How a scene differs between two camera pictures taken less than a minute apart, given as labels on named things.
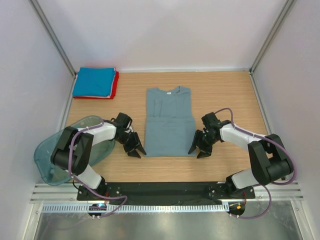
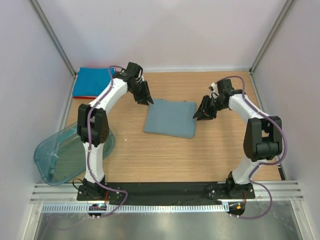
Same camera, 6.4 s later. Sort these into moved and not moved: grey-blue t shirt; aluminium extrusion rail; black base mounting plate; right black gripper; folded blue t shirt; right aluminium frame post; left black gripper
Moved: grey-blue t shirt; right black gripper; left black gripper
Not moved: aluminium extrusion rail; right aluminium frame post; folded blue t shirt; black base mounting plate
